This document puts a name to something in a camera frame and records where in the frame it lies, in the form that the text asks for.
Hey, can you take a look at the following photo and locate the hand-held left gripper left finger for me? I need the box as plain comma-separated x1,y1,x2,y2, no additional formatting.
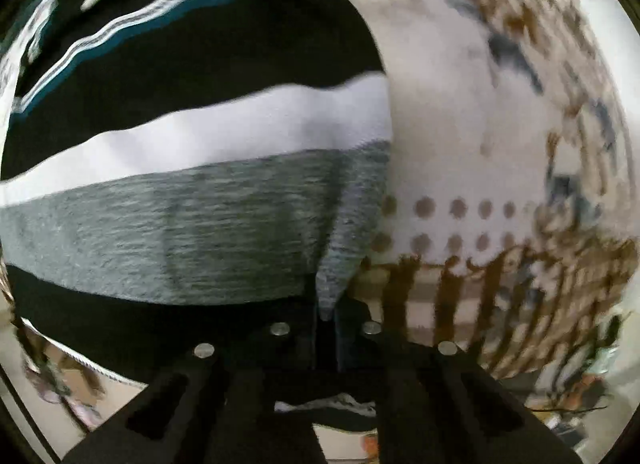
62,302,328,464

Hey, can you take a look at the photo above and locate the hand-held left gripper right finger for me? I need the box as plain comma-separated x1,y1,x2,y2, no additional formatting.
334,294,583,464

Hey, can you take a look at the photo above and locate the black grey white striped garment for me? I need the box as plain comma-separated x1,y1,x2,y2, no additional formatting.
0,0,393,432

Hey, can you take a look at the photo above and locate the white brown patterned blanket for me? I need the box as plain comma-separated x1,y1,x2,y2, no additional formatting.
310,0,638,385

